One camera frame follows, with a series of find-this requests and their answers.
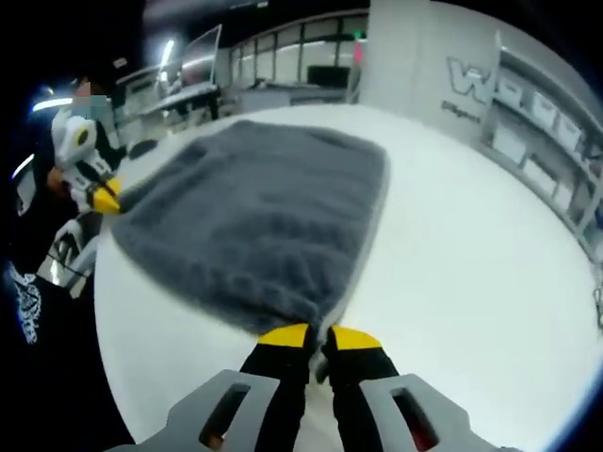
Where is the grey towel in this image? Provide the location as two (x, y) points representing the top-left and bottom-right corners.
(110, 120), (391, 336)

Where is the black background monitor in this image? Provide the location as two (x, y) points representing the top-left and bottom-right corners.
(306, 65), (352, 89)

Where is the grey equipment cabinet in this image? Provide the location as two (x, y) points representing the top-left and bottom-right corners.
(235, 84), (350, 112)

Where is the white chair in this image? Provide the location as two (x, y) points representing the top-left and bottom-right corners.
(37, 218), (101, 298)

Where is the group of white storage bins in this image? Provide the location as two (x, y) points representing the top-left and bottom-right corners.
(492, 89), (603, 246)

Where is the grey metal shelving unit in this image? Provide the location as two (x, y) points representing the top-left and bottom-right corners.
(480, 30), (603, 265)

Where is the person's left hand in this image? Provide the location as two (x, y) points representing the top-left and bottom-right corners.
(49, 167), (72, 195)

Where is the desk computer monitor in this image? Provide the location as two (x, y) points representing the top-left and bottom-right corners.
(181, 23), (222, 89)

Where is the white desk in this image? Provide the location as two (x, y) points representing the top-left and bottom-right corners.
(117, 82), (222, 131)

